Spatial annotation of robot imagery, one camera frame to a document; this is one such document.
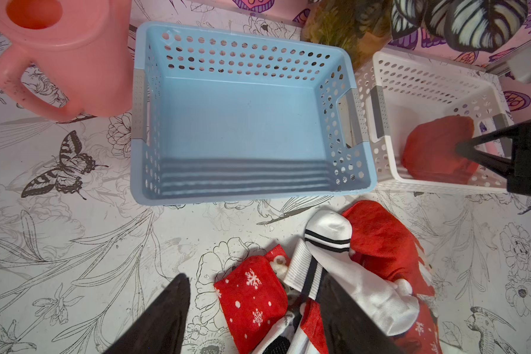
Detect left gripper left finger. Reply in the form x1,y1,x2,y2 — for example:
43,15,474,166
106,273,190,354

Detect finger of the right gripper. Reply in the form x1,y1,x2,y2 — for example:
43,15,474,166
457,127,516,153
456,147,515,178

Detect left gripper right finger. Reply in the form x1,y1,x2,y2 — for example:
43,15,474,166
319,275,403,353

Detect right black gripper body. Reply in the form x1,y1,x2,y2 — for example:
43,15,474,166
507,120,531,196

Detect white sock black stripes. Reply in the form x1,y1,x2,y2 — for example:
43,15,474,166
283,209,420,336

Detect white plastic basket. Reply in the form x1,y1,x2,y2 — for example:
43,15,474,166
355,50,513,195

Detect plain red sock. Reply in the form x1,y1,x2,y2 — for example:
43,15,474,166
300,200,443,354

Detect light blue plastic basket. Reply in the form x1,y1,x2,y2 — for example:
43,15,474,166
131,22,377,206

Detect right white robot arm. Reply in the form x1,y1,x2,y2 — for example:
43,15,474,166
456,47,531,196

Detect white sock chevron pattern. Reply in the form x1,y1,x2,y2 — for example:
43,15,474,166
253,310,310,354

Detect red snowflake sock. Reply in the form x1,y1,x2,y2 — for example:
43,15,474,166
214,245,290,353

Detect pink watering can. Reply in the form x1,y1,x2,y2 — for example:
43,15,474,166
0,1,134,122

